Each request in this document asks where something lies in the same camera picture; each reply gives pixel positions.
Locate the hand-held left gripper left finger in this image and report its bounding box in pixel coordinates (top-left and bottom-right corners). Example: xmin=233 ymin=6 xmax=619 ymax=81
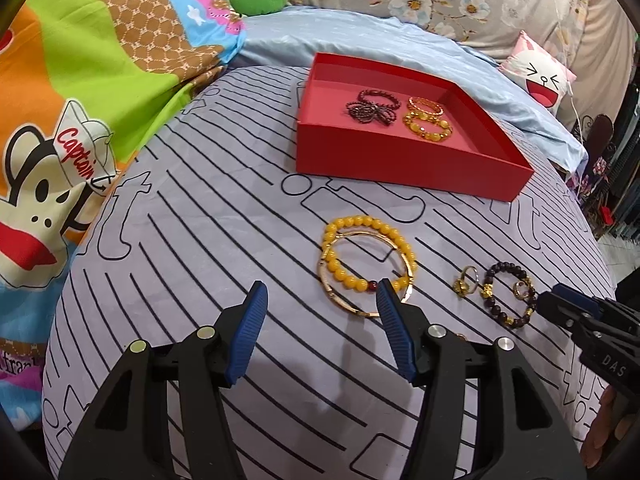
xmin=60 ymin=281 xmax=269 ymax=480

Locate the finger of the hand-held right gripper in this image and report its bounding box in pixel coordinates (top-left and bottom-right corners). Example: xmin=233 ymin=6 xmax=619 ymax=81
xmin=551 ymin=283 xmax=607 ymax=312
xmin=537 ymin=291 xmax=593 ymax=335

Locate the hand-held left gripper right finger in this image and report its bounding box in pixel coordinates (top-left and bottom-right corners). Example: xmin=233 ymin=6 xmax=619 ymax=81
xmin=376 ymin=280 xmax=587 ymax=480

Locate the thin gold bangle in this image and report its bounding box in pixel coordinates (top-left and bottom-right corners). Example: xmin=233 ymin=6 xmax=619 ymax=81
xmin=318 ymin=227 xmax=416 ymax=318

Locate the dark brown bead bracelet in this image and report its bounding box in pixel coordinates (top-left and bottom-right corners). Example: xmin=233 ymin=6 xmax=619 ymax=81
xmin=479 ymin=261 xmax=540 ymax=330

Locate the gold flower ring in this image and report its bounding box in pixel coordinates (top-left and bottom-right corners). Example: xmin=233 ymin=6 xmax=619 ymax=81
xmin=452 ymin=266 xmax=483 ymax=301

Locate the orange-yellow bead bracelet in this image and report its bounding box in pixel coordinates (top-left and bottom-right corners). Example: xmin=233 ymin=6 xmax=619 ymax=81
xmin=322 ymin=215 xmax=417 ymax=297

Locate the red cardboard box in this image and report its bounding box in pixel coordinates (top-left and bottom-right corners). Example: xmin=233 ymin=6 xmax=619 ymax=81
xmin=296 ymin=52 xmax=535 ymax=203

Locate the yellow-green large-bead bracelet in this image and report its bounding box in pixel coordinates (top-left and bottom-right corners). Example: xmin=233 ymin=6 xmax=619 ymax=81
xmin=402 ymin=112 xmax=453 ymax=143

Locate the purple small-bead bracelet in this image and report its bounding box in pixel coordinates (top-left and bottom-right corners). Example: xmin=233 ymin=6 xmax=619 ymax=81
xmin=345 ymin=100 xmax=393 ymax=127

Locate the gold chain bracelet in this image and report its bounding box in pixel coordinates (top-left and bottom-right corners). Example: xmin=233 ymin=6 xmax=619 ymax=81
xmin=407 ymin=96 xmax=446 ymax=116

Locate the dark red bead bracelet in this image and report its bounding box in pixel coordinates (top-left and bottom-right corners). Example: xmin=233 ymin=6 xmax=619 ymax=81
xmin=357 ymin=89 xmax=402 ymax=109

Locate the person's right hand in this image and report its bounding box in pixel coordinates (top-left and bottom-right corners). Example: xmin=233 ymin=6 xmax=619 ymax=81
xmin=582 ymin=387 xmax=623 ymax=457

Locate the dark wooden chair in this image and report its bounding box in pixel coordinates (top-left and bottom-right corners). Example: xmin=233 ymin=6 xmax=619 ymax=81
xmin=580 ymin=115 xmax=616 ymax=211

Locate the cat face cushion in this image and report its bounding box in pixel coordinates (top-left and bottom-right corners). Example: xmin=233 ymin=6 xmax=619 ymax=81
xmin=501 ymin=30 xmax=577 ymax=111

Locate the cartoon monkey blanket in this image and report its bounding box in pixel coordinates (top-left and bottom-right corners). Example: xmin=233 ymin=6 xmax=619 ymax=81
xmin=0 ymin=0 xmax=251 ymax=431

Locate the white cable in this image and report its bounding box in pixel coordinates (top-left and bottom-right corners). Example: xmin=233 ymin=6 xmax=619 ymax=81
xmin=550 ymin=0 xmax=588 ymax=131

